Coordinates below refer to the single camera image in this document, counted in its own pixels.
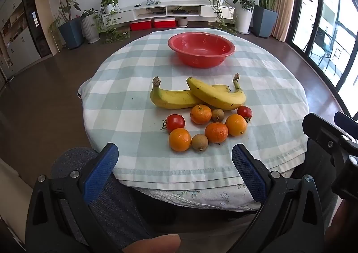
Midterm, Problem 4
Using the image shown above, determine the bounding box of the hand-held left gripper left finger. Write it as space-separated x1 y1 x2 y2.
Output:
25 142 121 253

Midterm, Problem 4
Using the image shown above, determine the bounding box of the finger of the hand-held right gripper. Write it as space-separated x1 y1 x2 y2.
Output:
302 113 358 200
334 111 358 133

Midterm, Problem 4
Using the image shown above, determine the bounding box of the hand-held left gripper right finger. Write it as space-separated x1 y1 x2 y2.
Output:
232 143 326 253

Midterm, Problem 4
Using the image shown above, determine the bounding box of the orange mandarin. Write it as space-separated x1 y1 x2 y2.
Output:
168 128 192 152
190 104 212 125
225 114 248 137
204 122 229 144

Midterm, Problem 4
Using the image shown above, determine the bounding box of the brown kiwi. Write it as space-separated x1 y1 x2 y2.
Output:
191 134 209 152
211 108 225 123

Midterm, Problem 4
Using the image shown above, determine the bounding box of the red tomato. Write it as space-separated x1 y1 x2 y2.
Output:
237 106 253 123
161 114 185 133

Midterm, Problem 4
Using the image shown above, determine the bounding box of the red plastic bowl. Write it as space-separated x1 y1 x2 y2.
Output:
168 33 235 68

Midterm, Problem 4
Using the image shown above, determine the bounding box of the person's left hand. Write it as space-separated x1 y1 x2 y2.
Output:
123 234 181 253

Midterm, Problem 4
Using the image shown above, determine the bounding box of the white floral cloth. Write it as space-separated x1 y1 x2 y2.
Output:
137 182 262 213

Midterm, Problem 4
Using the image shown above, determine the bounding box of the outdoor metal chair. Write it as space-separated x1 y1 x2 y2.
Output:
307 30 351 72

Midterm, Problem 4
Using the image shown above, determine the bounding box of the yellow banana with thin stem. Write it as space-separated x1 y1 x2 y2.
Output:
186 73 247 110

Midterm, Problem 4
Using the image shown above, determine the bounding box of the green checked tablecloth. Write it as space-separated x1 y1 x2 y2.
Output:
77 27 309 190

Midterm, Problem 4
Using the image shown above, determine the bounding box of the yellow banana with large stem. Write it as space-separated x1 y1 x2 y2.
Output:
150 76 231 109

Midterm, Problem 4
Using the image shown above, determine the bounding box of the glass sliding door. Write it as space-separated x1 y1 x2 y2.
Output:
291 0 358 108

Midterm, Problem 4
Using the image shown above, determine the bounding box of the beige curtain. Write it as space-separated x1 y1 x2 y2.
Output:
271 0 297 44

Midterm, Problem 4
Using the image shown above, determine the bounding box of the leafy plant in white pot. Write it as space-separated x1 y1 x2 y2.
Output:
230 0 256 34

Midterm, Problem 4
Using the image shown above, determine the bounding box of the tall plant in blue pot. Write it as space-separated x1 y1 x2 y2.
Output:
40 0 84 50

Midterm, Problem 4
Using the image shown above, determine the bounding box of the plant in ribbed white pot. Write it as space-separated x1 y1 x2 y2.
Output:
81 9 100 44

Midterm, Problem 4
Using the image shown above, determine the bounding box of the red storage box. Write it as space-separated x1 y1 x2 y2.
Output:
153 17 177 29
130 19 152 31

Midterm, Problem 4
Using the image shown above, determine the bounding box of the white television cabinet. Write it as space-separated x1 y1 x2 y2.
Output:
102 4 235 26

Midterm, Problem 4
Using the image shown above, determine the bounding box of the dark tall cabinet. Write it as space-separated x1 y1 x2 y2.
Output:
20 0 54 58

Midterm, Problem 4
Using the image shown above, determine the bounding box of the white wall cabinet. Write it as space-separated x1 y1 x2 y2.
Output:
0 0 42 79

